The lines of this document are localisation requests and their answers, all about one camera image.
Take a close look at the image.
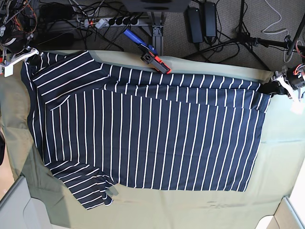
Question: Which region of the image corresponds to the grey bin bottom left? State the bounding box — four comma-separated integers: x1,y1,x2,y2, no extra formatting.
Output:
0,176,52,229

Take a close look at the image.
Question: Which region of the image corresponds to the grey monitor base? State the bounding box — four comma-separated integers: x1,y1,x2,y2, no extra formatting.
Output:
121,0,191,12

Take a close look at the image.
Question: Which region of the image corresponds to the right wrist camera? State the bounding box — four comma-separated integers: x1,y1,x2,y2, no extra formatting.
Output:
0,64,13,77

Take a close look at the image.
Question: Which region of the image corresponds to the white cable on floor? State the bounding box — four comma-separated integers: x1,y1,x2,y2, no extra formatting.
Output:
262,0,297,63

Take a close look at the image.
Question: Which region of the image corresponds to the black power adapter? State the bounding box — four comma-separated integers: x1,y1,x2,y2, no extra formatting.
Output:
184,7,203,44
203,2,217,37

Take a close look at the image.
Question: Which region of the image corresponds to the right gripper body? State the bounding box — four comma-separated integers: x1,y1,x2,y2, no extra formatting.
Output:
0,31,40,66

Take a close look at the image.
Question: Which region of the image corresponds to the black power adapter right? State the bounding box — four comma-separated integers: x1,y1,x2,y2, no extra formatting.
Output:
203,2,217,37

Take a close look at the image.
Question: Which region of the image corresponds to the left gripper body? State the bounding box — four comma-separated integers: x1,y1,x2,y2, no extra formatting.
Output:
271,65,305,102

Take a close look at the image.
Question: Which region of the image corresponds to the navy white striped T-shirt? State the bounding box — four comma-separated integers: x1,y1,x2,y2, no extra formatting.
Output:
21,52,270,209

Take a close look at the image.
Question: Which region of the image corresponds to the blue orange bar clamp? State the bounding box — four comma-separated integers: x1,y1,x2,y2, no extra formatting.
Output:
123,29,172,74

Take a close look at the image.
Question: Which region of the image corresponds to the aluminium frame post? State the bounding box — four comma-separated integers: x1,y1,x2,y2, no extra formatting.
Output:
147,11,167,56

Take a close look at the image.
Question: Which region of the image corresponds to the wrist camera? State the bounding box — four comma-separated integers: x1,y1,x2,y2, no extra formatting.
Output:
0,64,13,77
290,102,305,115

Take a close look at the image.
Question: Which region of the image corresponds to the black power adapter left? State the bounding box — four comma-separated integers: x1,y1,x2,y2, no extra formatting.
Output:
184,7,203,44

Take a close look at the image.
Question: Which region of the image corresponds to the white power strip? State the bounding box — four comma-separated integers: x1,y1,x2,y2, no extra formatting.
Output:
83,16,140,29

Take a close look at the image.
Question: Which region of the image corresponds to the grey bin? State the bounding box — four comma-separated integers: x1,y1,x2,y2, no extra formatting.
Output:
255,197,305,229
0,176,52,229

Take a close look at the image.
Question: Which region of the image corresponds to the black tripod stand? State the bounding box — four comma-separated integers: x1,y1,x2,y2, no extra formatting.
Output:
184,0,305,71

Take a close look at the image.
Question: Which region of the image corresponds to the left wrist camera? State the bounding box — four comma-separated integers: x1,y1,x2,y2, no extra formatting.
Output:
290,102,305,115

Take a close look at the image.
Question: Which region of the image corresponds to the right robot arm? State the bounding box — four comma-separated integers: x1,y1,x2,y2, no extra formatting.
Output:
0,0,40,77

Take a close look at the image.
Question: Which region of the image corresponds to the grey bin bottom right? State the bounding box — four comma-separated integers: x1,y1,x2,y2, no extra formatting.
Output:
255,197,305,229

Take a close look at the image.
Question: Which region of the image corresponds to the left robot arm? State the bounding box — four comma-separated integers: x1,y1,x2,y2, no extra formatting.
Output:
257,18,305,104

